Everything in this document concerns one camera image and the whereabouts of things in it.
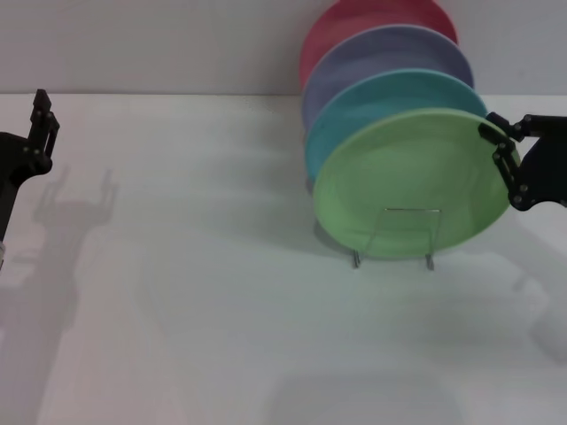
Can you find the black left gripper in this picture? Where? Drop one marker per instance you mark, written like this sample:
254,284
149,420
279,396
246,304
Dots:
17,168

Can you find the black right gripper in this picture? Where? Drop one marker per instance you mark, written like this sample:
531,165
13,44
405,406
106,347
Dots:
547,172

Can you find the green round plate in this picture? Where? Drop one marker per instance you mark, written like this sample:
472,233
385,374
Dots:
407,186

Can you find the light blue round plate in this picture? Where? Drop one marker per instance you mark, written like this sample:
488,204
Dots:
376,97

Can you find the purple round plate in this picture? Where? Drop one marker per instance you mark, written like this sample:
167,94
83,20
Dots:
381,48

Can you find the red round plate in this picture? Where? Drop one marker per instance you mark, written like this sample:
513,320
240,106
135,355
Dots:
350,22

